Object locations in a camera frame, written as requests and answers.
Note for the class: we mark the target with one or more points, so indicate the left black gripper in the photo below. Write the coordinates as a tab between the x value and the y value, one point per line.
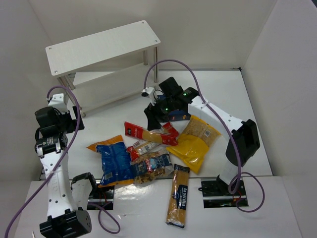
77	119

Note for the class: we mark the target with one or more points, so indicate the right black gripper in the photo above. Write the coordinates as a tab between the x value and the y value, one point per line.
153	112

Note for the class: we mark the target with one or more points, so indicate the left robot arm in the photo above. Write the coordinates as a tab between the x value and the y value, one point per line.
67	215

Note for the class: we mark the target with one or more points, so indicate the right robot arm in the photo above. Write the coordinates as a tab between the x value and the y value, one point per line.
242	136

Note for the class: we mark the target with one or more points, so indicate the blue orange pasta bag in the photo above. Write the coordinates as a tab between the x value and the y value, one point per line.
115	162

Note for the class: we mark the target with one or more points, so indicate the white two-tier shelf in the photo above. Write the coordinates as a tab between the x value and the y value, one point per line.
104	67

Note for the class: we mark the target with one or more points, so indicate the red clear spaghetti bag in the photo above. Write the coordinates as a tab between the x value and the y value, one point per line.
140	148

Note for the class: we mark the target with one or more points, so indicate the blue Barilla rigatoni box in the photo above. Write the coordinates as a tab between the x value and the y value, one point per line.
176	116

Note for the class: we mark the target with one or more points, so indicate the clear blue fusilli bag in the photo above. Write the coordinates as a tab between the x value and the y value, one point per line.
151	166

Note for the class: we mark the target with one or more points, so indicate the yellow macaroni bag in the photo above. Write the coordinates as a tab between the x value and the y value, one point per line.
194	143

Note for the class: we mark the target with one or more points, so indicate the La Sicilia spaghetti bag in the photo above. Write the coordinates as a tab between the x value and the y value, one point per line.
176	213

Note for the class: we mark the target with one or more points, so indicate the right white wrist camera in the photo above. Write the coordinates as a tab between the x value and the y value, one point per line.
148	92

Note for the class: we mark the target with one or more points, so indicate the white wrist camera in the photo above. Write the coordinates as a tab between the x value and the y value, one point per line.
148	92
57	102

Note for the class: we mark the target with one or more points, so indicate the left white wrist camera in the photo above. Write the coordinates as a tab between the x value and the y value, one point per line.
57	102

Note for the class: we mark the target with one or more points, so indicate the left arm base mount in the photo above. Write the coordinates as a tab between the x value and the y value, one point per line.
102	196

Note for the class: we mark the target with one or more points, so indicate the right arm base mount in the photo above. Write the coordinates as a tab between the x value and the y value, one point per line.
216	195

